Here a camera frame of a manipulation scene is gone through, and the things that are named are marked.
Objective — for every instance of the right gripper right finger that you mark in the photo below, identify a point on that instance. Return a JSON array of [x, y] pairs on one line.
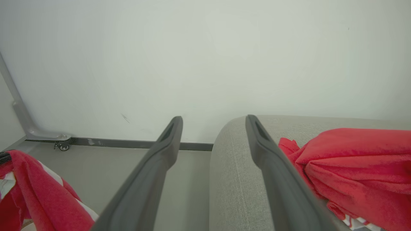
[[285, 199]]

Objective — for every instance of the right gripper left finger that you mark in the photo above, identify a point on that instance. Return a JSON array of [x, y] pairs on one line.
[[141, 192]]

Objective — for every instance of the red garment with white stripes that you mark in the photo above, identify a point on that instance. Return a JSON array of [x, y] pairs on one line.
[[353, 166], [38, 192]]

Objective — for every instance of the grey fabric sofa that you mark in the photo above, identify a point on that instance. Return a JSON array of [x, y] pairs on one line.
[[234, 192]]

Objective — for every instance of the dark grey baseboard strip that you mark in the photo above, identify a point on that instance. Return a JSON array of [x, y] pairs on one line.
[[122, 143]]

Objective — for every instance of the small caster wheel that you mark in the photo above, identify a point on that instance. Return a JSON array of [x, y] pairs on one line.
[[63, 146]]

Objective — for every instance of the grey metal frame with caster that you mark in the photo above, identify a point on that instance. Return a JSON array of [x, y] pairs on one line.
[[22, 112]]

